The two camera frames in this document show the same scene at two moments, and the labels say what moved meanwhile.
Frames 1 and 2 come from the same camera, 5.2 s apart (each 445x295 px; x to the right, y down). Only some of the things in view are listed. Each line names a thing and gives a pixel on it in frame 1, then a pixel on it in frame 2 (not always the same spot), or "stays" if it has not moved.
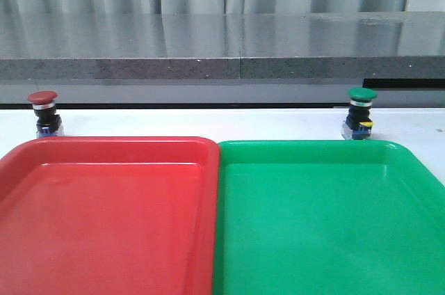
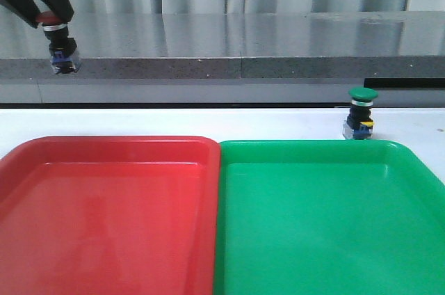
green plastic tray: [326, 217] stays
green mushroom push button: [358, 125] stays
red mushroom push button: [49, 123] → [61, 48]
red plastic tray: [110, 216] stays
